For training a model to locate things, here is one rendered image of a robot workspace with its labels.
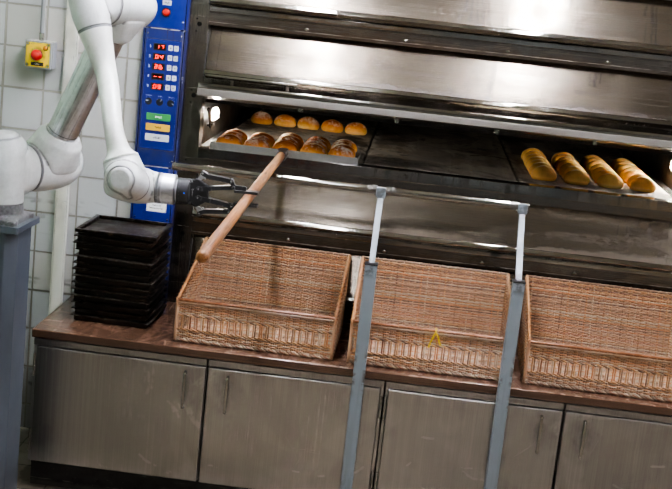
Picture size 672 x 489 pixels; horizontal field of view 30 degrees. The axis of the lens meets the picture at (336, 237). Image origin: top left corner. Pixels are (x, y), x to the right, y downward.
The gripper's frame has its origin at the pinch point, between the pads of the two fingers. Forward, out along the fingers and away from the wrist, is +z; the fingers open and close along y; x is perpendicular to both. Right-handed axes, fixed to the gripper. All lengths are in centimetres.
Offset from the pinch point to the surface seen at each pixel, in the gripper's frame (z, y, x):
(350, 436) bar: 38, 83, -40
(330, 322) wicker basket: 26, 48, -51
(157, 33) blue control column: -49, -39, -98
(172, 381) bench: -24, 74, -46
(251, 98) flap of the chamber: -11, -20, -85
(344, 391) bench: 34, 70, -45
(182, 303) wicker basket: -24, 48, -51
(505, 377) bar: 86, 56, -39
